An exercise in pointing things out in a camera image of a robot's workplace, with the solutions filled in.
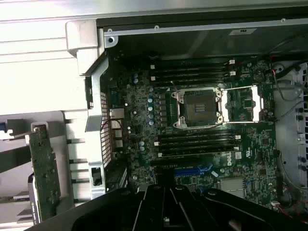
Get CPU socket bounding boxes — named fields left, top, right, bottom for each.
left=172, top=88, right=225, bottom=128

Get RAM slot white latches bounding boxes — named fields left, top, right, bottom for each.
left=157, top=146, right=241, bottom=159

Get long black expansion slot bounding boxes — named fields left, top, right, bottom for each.
left=150, top=158, right=217, bottom=169

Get silver chipset heatsink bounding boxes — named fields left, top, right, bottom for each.
left=220, top=179, right=245, bottom=200

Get open black PC case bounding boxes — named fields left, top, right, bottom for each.
left=64, top=16, right=308, bottom=212

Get silver drive cage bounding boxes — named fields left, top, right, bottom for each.
left=273, top=60, right=308, bottom=207

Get thin metal locking lever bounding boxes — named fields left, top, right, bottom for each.
left=169, top=80, right=180, bottom=94

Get RAM slot black latches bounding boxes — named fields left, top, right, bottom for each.
left=158, top=141, right=238, bottom=153

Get blue expansion slot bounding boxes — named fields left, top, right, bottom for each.
left=174, top=166, right=214, bottom=177

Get green motherboard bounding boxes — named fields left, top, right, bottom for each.
left=107, top=51, right=280, bottom=210

